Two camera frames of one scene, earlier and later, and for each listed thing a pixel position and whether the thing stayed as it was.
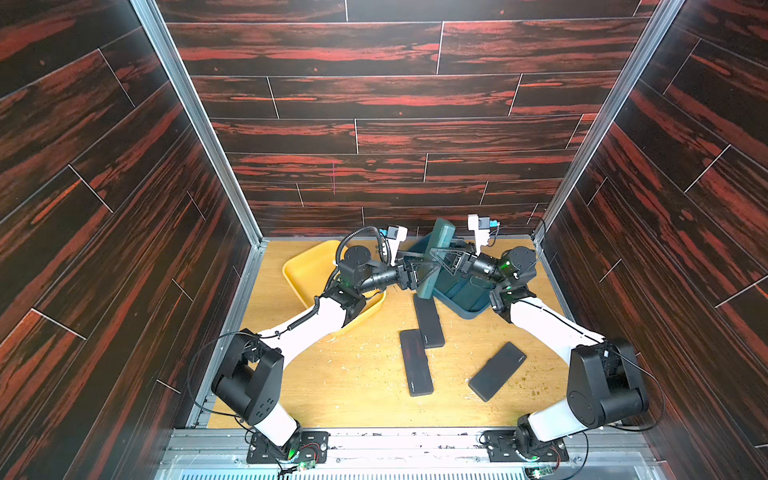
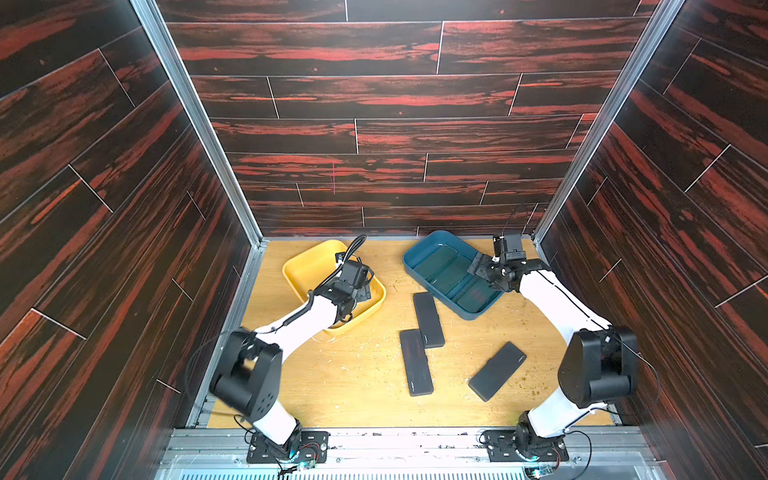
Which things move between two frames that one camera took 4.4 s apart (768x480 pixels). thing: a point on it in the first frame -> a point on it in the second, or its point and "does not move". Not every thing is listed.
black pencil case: [415, 361] does not move
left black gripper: [403, 280] -> [365, 290]
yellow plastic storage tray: [308, 272] does not move
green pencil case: [440, 242] -> [476, 295]
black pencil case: [429, 322] does not move
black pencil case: [498, 372] does not move
